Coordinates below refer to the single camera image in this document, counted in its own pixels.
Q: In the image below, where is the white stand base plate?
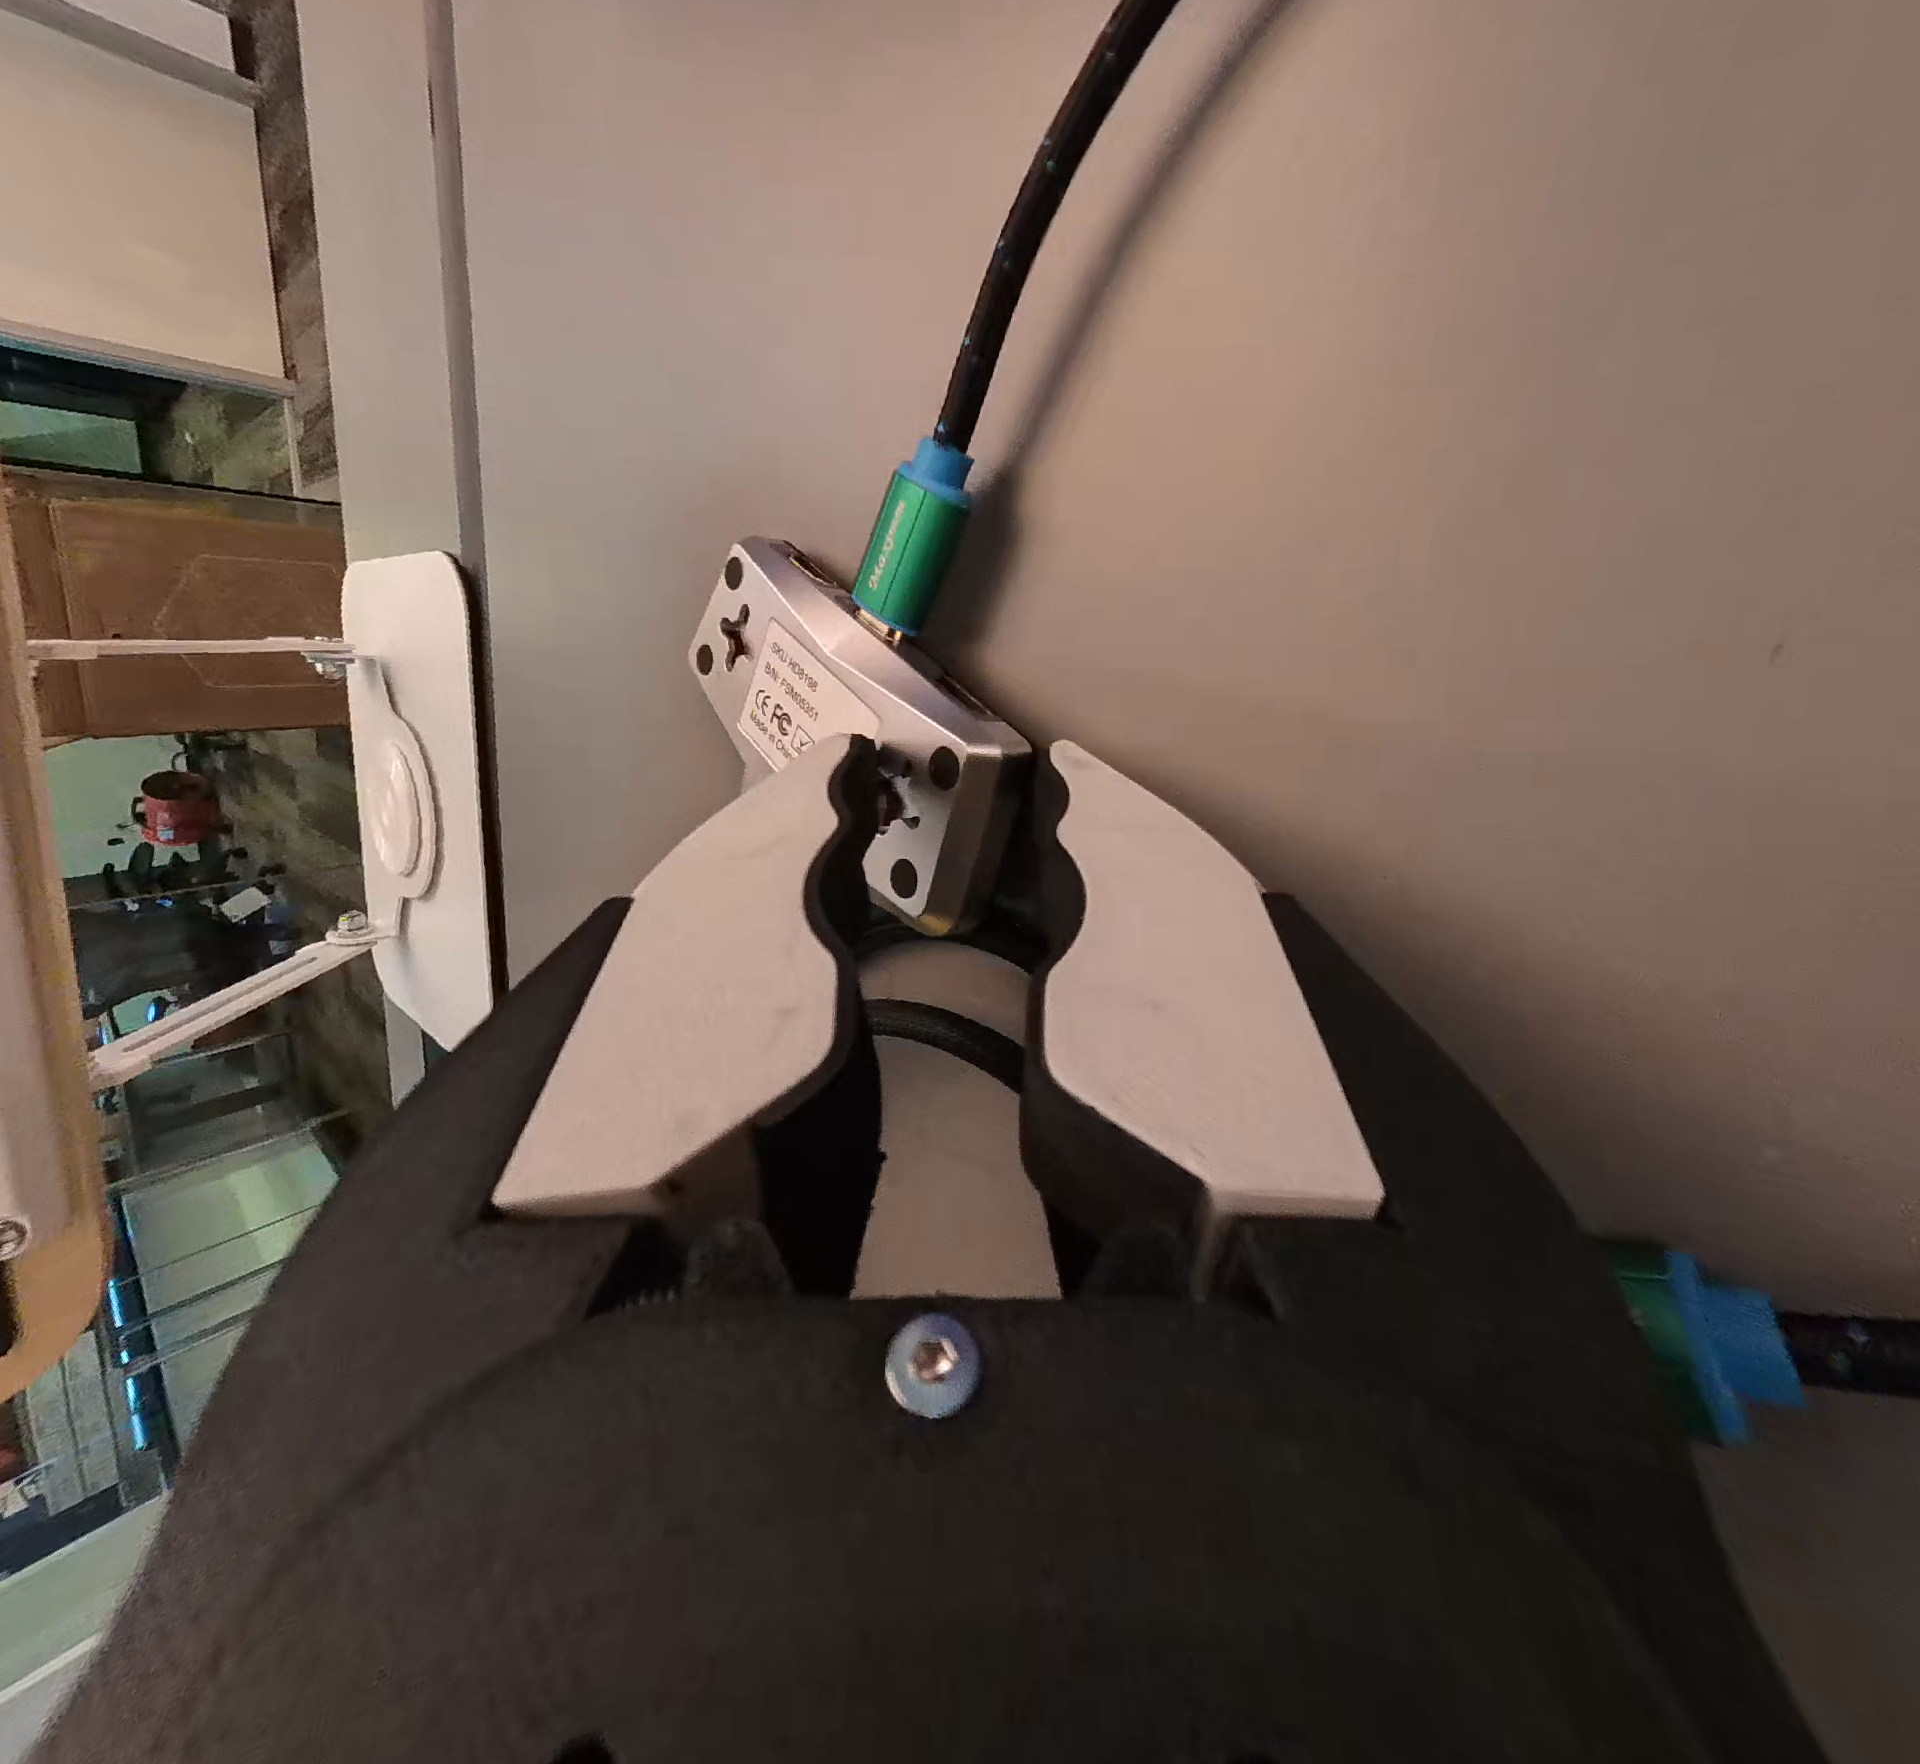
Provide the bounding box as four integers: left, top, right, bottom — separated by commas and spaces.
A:
30, 548, 498, 1092

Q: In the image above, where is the silver hdmi switch hub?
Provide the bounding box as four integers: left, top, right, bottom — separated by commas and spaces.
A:
685, 535, 1037, 938

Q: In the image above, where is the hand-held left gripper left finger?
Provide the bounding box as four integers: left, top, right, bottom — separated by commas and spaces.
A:
492, 731, 887, 1221

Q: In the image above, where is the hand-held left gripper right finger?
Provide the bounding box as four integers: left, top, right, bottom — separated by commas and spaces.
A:
1023, 738, 1385, 1221

